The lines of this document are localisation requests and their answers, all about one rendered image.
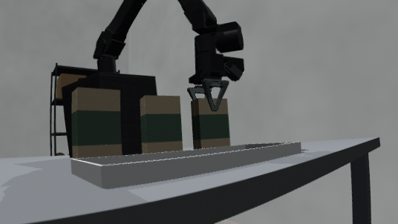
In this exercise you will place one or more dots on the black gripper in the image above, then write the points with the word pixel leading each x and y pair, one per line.
pixel 205 78

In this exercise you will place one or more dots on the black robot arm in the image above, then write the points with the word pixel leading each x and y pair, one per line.
pixel 226 37

